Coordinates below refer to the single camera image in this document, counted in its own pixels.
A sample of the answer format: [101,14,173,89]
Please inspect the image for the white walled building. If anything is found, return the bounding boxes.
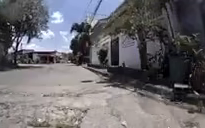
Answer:
[89,0,173,70]

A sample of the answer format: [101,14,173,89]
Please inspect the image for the dark tall trees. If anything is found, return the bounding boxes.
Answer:
[69,21,93,66]

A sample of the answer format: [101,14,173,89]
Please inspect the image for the grey concrete road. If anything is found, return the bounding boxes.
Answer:
[0,62,205,128]

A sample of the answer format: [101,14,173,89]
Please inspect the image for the low building with red roof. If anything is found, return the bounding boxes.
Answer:
[16,48,69,65]

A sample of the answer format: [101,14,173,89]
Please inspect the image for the kerbside strip with plants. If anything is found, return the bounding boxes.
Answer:
[83,33,205,113]

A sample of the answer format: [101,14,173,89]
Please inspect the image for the large leafy tree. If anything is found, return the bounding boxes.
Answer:
[0,0,50,66]

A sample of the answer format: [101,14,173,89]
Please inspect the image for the tree beside white wall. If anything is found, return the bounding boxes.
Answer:
[104,0,171,71]

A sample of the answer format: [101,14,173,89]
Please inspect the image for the overhead wires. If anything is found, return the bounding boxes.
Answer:
[84,0,104,26]

